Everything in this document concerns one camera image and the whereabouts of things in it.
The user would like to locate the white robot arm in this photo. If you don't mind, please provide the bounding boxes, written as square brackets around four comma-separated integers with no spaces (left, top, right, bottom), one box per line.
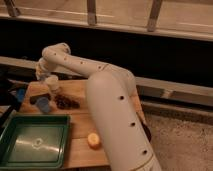
[36,43,162,171]

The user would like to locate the white paper cup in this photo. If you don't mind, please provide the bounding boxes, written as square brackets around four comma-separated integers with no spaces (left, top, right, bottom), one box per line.
[45,75,60,93]

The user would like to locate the yellow black sponge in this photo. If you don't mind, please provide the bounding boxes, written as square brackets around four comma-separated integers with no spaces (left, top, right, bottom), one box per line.
[29,92,51,105]

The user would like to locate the blue object at left edge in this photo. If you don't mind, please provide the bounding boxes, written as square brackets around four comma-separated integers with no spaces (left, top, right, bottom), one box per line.
[16,88,26,102]

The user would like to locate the dark grape bunch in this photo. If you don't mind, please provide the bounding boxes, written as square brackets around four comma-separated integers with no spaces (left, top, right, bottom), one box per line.
[54,95,80,110]

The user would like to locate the wooden cutting board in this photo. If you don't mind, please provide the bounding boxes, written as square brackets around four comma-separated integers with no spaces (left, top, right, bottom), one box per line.
[19,80,146,171]

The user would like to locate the green plastic tray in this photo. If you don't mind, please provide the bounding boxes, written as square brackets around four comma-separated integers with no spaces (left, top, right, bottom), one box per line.
[0,115,70,170]

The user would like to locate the orange round fruit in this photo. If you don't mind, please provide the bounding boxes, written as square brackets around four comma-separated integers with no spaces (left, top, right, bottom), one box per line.
[87,133,101,149]

